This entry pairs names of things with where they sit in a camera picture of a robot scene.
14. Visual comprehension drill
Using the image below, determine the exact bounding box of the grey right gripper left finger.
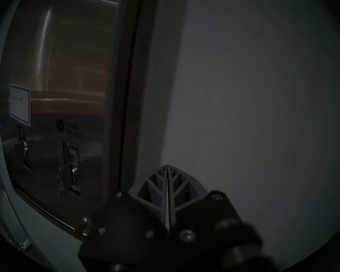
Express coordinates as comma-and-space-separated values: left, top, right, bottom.
78, 165, 170, 265

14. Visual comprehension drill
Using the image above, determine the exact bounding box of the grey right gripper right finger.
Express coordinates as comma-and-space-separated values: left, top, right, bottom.
167, 165, 241, 259

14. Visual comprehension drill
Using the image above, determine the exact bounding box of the brass key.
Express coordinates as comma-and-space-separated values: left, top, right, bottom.
73, 216, 93, 241

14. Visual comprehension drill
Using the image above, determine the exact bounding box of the steel dispenser door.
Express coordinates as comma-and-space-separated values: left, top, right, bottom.
0, 0, 143, 232

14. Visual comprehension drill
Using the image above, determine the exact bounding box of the steel dispenser cabinet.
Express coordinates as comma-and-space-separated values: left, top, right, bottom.
13, 0, 163, 233

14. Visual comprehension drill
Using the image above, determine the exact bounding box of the chrome dispensing lever mechanism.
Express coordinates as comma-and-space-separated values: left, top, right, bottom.
12, 124, 32, 173
58, 142, 82, 197

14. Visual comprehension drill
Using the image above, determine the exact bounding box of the black free tampon sticker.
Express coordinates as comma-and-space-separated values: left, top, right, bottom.
56, 120, 83, 138

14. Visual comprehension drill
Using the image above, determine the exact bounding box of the white label blue border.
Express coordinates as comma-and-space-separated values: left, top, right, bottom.
9, 84, 31, 127

